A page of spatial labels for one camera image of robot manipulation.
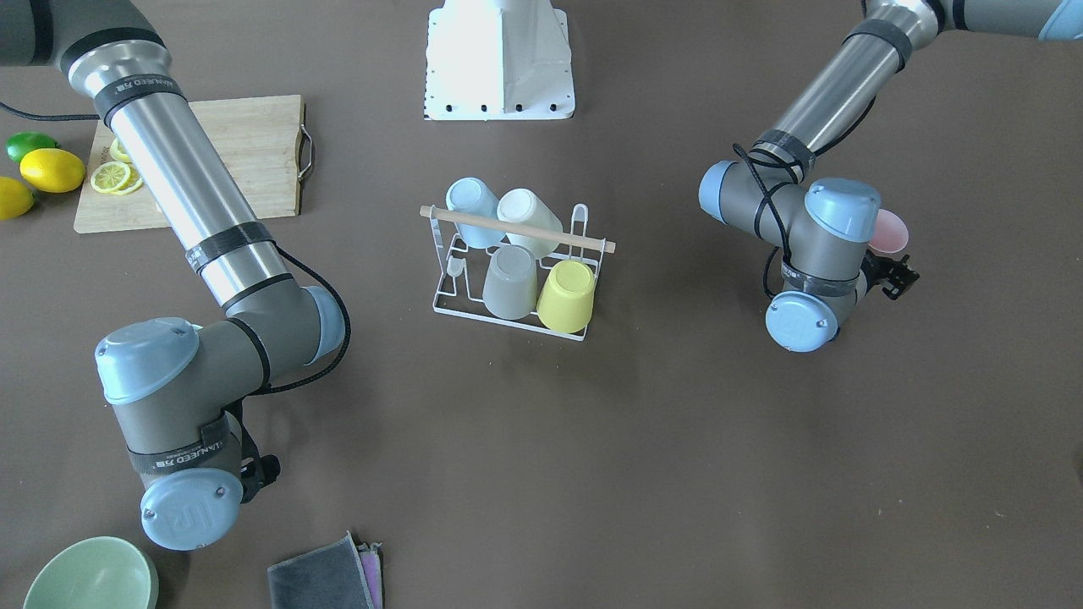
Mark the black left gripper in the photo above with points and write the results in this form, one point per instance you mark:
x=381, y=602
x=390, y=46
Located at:
x=895, y=277

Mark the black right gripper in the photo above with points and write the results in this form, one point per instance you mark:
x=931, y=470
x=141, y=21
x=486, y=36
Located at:
x=266, y=470

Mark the pink plastic cup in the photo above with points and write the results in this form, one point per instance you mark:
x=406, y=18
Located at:
x=890, y=236

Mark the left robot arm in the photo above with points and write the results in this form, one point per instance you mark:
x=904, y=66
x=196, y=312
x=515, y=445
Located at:
x=823, y=231

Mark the grey plastic cup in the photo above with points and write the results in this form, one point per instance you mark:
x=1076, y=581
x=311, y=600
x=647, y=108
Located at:
x=510, y=288

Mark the yellow plastic cup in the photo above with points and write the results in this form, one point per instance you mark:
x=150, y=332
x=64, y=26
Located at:
x=566, y=302

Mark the light blue plastic cup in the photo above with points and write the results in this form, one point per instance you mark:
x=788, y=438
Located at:
x=470, y=195

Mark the cream plastic cup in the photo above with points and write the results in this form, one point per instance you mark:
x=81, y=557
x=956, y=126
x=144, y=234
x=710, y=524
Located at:
x=523, y=207

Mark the grey folded cloth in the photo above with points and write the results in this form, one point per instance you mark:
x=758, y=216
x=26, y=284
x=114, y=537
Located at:
x=338, y=575

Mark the green bowl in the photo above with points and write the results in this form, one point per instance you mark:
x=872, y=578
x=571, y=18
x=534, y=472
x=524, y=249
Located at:
x=100, y=572

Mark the wooden cutting board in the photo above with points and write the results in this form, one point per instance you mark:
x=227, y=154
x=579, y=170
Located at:
x=259, y=139

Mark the lemon slice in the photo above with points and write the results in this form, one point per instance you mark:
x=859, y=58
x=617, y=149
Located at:
x=117, y=152
x=110, y=177

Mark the yellow lemon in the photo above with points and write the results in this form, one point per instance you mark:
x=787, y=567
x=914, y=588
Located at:
x=52, y=170
x=15, y=198

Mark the green lime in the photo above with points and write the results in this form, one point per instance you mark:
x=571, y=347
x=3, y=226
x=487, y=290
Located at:
x=19, y=145

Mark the white wire cup holder rack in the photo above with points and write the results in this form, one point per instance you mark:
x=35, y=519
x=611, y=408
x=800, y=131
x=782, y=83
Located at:
x=459, y=292

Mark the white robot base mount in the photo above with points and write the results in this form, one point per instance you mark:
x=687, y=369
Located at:
x=498, y=61

